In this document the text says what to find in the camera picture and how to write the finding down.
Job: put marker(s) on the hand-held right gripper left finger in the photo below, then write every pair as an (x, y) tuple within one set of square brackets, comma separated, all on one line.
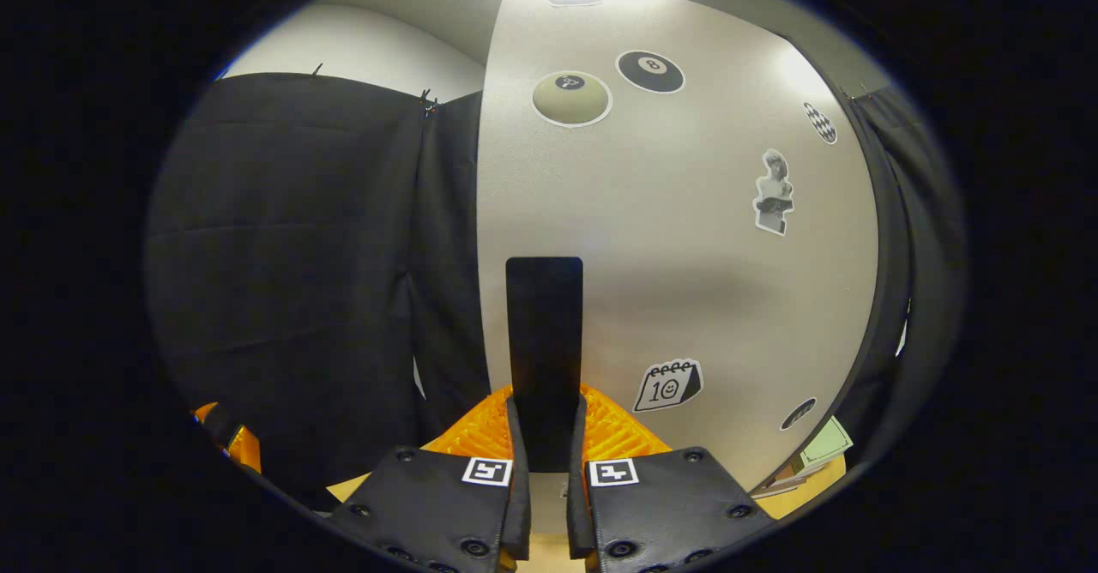
[(429, 504)]

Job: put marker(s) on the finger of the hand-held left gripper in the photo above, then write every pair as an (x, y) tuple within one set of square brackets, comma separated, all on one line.
[(236, 444)]

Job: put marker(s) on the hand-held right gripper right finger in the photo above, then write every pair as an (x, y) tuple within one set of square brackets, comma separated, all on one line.
[(669, 504)]

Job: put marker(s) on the grey cabinet door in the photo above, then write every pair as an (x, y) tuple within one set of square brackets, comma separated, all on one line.
[(669, 256)]

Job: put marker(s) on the dark grey cabinet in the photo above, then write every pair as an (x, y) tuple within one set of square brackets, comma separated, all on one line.
[(892, 281)]

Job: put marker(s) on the green book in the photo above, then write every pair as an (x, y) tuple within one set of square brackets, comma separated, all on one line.
[(825, 446)]

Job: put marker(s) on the black backdrop cloth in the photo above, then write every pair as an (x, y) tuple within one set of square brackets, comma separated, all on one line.
[(283, 256)]

